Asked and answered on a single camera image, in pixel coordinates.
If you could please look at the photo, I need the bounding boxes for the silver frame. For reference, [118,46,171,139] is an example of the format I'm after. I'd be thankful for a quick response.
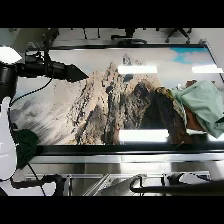
[0,39,224,197]

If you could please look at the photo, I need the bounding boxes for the black office chair base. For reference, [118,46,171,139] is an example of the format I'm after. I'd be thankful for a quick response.
[110,28,148,45]
[164,28,193,45]

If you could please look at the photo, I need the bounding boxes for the brown garment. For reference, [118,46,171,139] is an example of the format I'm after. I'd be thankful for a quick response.
[179,79,210,136]

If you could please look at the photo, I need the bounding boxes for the black cable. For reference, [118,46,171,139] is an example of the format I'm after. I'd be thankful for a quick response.
[8,77,56,108]
[128,174,224,197]

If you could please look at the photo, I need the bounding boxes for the pale green garment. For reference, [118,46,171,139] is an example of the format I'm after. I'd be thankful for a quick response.
[171,79,224,140]

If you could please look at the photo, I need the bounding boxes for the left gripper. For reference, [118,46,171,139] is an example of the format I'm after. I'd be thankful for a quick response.
[49,60,76,83]

